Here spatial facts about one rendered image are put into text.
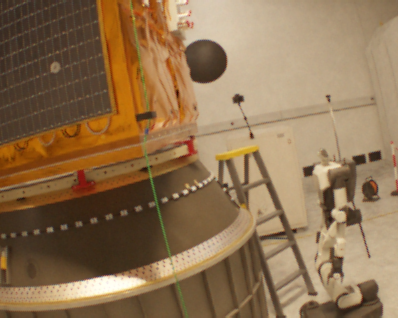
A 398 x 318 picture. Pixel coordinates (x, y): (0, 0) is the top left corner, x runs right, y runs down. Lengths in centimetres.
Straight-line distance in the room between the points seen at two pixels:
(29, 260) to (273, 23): 891
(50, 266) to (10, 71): 96
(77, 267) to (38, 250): 23
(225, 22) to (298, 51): 185
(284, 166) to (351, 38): 531
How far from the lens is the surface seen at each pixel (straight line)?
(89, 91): 180
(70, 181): 209
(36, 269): 210
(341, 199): 284
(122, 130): 179
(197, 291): 218
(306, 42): 1024
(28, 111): 194
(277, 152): 600
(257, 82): 998
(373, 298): 343
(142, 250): 206
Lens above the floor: 183
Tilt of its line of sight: 5 degrees down
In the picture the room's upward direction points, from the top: 12 degrees counter-clockwise
